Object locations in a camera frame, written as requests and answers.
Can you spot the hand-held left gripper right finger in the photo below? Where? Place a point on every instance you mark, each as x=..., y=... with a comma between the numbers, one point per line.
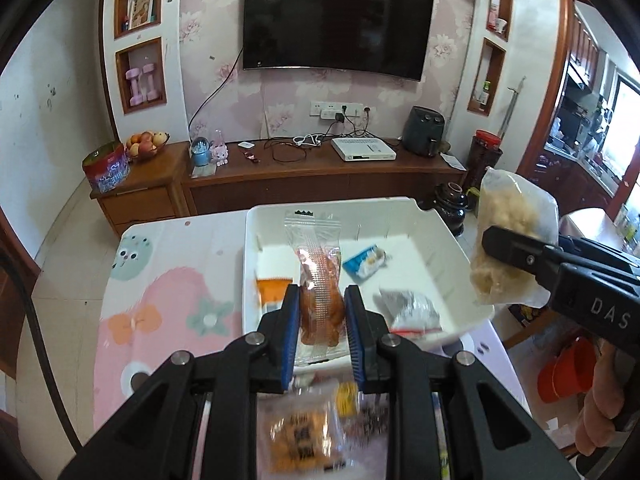
x=355, y=340

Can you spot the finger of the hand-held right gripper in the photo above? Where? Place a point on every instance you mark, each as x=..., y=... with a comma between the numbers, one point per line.
x=520, y=255

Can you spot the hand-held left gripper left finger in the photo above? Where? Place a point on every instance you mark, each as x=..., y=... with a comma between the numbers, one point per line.
x=291, y=340

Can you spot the clear packet brown glazed snack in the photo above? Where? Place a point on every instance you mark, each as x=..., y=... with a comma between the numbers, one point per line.
x=320, y=310

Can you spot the clear packet puffed rice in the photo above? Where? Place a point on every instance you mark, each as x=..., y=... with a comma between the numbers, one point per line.
x=510, y=205

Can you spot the orange snack packet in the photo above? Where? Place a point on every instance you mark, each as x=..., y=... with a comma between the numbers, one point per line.
x=272, y=291

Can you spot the small yellow snack packet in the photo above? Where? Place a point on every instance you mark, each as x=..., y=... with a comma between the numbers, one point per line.
x=345, y=399

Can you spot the blue white candy packet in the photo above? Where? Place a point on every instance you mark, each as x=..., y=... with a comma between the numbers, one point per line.
x=365, y=261

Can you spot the clear packet orange pastry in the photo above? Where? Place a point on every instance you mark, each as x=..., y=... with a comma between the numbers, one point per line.
x=300, y=435

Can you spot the white plastic storage box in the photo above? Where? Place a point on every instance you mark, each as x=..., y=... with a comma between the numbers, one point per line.
x=400, y=240

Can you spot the person's right hand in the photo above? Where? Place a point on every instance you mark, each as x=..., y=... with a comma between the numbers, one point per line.
x=602, y=400

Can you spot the dark colourful carton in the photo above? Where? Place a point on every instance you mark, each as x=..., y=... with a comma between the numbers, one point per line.
x=527, y=316

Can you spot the red plastic bucket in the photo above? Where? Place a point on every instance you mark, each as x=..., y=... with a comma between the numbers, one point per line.
x=565, y=370

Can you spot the low wooden stool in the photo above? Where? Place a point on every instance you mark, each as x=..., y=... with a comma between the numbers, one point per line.
x=525, y=337

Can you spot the brown ceramic jar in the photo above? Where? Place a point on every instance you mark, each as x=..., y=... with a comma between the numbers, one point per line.
x=450, y=205

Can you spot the tall dark red-lidded container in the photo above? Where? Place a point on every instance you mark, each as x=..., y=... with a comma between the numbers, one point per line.
x=482, y=160

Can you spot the white paper sheet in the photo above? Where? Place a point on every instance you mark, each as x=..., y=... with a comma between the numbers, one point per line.
x=452, y=161

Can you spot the cartoon printed tablecloth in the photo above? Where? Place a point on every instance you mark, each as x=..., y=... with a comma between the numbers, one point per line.
x=160, y=285

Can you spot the metal mop pole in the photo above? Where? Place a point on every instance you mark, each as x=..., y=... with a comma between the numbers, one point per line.
x=511, y=107

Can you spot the dark green air fryer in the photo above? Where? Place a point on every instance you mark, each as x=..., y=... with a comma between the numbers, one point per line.
x=424, y=130

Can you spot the long wooden television cabinet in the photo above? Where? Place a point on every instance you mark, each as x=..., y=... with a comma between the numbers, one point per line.
x=300, y=180

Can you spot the small green bottle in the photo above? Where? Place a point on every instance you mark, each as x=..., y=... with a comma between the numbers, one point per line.
x=485, y=94

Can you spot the white set-top box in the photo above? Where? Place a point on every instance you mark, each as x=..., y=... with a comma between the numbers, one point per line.
x=362, y=149

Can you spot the small pink toy figure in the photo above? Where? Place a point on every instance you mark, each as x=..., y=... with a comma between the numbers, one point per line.
x=220, y=154

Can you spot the wooden side cabinet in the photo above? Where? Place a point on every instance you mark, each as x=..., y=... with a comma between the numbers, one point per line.
x=145, y=200

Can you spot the blue snow globe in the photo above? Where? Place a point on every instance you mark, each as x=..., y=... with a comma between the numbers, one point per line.
x=200, y=152

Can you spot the white mug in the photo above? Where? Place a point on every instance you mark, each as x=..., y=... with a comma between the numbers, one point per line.
x=501, y=25

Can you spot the fruit-filled bowl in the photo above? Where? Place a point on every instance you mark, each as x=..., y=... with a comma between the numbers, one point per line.
x=145, y=145

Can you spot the round red blue tin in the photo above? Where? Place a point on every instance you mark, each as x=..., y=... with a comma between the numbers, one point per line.
x=106, y=170

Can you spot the pink dumbbell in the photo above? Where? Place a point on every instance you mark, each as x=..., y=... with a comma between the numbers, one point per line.
x=134, y=87
x=150, y=82

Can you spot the white wall socket panel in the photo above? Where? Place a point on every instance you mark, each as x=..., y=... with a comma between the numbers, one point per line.
x=325, y=108

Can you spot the black wall television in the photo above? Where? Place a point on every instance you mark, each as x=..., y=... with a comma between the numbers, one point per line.
x=335, y=20

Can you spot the picture frame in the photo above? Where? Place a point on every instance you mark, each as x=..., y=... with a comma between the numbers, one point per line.
x=141, y=7

